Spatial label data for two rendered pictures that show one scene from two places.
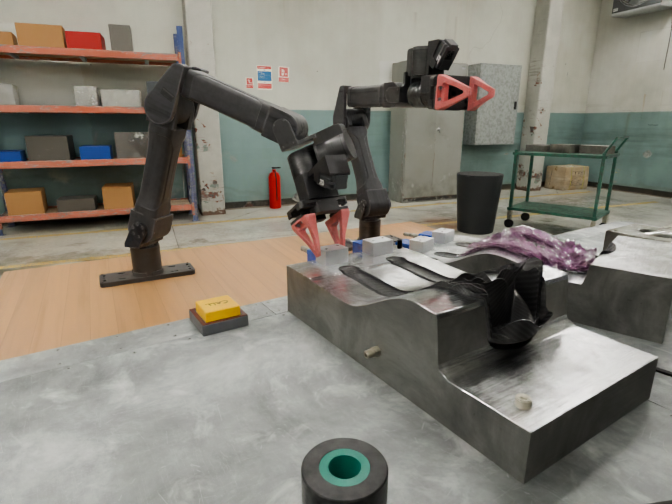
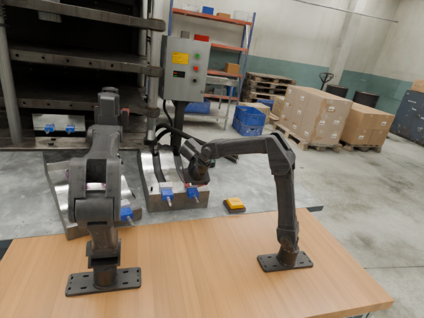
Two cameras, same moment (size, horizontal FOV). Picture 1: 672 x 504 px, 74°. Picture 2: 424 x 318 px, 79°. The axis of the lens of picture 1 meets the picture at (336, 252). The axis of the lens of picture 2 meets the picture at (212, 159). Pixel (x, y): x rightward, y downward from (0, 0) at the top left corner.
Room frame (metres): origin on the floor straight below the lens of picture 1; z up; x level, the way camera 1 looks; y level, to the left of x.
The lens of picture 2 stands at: (1.74, 0.23, 1.47)
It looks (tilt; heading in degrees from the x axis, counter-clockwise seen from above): 24 degrees down; 189
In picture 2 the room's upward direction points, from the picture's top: 9 degrees clockwise
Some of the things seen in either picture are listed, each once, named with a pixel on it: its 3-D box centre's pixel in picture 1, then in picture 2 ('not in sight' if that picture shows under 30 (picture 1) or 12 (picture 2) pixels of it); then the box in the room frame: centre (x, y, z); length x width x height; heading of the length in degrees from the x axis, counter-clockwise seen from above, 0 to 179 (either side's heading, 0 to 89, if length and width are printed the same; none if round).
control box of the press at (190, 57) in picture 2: not in sight; (176, 141); (-0.07, -0.36, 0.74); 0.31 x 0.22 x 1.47; 123
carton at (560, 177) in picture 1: (566, 177); not in sight; (8.08, -4.13, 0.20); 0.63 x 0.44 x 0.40; 113
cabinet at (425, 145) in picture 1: (427, 134); not in sight; (6.86, -1.36, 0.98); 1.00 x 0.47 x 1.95; 113
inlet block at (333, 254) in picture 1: (319, 255); (193, 194); (0.84, 0.03, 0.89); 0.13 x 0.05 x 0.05; 33
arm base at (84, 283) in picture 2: (369, 231); (105, 272); (1.26, -0.10, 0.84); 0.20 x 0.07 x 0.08; 118
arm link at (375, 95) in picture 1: (374, 108); (102, 165); (1.25, -0.10, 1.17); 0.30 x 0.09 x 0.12; 28
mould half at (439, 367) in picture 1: (437, 306); (168, 169); (0.64, -0.15, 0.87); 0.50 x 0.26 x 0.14; 33
